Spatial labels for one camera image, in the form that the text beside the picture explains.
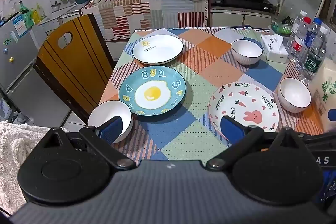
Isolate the green detergent bottle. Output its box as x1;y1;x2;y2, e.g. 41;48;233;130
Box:
20;2;33;29

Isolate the water bottle with blue cap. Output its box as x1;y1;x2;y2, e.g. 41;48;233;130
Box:
297;18;322;69

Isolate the green label water bottle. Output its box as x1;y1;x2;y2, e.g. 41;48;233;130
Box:
299;26;329;84

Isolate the grey refrigerator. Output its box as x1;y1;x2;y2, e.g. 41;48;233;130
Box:
0;13;71;121

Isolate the pink rabbit print plate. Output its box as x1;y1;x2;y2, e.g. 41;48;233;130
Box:
208;81;279;146

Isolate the white fluffy towel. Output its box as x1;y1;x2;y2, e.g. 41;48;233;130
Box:
0;121;69;215

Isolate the checkered tablecloth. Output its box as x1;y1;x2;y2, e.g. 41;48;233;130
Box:
98;27;326;161

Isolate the cream base cabinet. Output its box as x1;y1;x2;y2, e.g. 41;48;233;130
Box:
210;9;273;28

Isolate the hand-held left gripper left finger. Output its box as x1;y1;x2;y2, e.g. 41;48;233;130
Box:
43;116;137;170

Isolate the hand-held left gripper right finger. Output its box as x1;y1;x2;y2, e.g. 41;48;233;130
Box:
206;116;305;171

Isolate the wooden chair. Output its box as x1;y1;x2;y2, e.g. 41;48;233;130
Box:
33;13;116;125

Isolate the white tissue box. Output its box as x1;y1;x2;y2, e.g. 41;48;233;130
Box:
260;34;289;64

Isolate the bag of rice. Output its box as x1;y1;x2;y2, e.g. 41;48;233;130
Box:
307;56;336;132

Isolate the water bottle with red cap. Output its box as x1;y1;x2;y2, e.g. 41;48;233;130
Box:
289;17;312;62

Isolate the blue fried egg plate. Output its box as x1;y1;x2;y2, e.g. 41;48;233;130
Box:
119;66;187;116

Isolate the black gas stove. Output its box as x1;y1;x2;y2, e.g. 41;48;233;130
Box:
210;0;273;10

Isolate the striped counter cloth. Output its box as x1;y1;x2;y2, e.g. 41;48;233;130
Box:
81;0;209;41

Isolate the clear bottle with white cap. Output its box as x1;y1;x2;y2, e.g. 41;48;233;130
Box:
287;10;307;48

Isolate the white bowl with dark rim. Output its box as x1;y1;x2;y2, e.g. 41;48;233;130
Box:
278;77;312;113
87;100;133;144
231;39;263;65

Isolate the white plate with sun print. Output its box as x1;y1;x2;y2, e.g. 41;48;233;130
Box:
132;34;184;67

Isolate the green plastic basket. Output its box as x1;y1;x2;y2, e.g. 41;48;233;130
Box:
270;17;293;35

